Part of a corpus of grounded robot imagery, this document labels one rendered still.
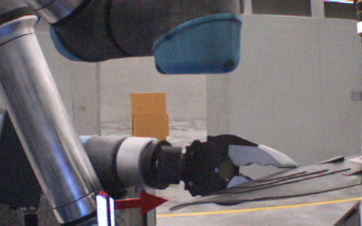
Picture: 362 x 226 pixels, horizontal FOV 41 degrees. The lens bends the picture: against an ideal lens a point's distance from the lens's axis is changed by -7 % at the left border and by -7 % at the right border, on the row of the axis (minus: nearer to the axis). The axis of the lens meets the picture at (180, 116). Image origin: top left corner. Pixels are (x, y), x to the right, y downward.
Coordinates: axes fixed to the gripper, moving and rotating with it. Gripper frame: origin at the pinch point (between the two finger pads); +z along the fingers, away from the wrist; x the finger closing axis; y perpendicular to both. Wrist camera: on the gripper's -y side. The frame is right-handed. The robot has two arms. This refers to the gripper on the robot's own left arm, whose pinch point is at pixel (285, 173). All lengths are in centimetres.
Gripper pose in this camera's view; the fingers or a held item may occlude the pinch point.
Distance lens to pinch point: 64.8
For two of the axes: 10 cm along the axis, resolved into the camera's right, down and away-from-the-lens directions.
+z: 8.8, 0.1, -4.8
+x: -0.4, 10.0, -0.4
